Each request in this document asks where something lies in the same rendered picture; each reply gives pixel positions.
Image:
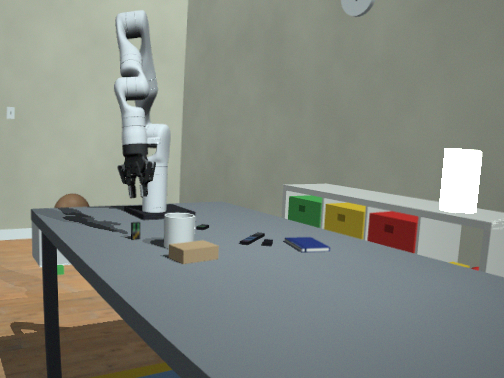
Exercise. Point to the tan rectangular block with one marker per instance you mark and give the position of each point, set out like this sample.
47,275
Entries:
192,252

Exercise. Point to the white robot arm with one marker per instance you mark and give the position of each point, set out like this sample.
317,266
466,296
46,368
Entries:
135,24

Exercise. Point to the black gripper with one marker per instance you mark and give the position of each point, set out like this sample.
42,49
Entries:
139,152

